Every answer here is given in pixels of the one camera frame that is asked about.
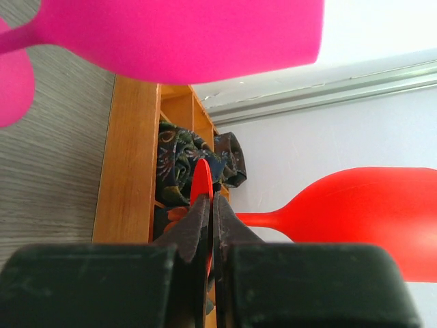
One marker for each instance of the red wine glass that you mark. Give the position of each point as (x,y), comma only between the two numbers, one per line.
(357,224)

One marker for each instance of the rolled dark orange-patterned tie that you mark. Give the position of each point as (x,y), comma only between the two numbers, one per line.
(165,219)

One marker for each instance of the wooden compartment tray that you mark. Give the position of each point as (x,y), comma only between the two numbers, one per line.
(126,197)

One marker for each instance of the magenta wine glass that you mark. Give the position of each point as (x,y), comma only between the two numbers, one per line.
(170,42)

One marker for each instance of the rolled black tie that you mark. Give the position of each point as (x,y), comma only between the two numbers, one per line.
(227,146)

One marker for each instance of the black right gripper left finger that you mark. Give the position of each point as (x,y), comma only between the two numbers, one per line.
(161,284)

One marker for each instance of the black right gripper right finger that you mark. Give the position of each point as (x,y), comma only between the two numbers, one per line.
(260,284)

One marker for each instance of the rolled dark green tie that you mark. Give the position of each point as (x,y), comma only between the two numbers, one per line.
(178,152)

